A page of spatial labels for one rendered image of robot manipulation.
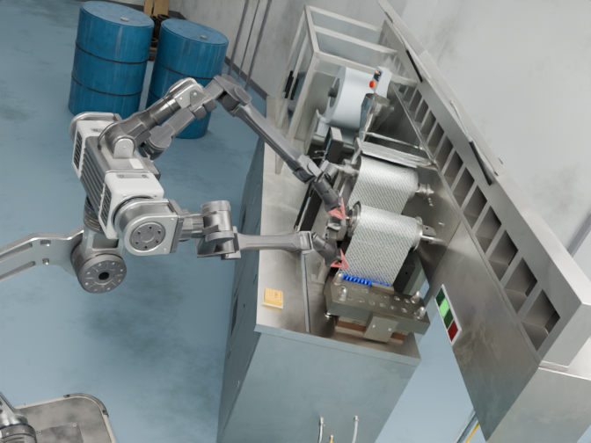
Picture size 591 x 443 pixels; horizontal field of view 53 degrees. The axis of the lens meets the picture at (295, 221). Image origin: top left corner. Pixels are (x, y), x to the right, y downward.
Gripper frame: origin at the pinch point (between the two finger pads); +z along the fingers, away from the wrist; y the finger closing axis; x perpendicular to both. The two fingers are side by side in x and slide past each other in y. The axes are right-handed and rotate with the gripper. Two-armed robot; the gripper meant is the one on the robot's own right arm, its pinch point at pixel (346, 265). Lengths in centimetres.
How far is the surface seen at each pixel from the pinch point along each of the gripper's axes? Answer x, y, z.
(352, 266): 1.7, 0.2, 1.8
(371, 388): -22.3, 26.7, 35.7
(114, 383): -132, -13, -21
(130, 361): -130, -29, -17
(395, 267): 13.4, 0.3, 14.5
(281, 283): -24.9, -1.8, -11.4
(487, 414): 27, 78, 20
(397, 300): 7.0, 9.0, 21.6
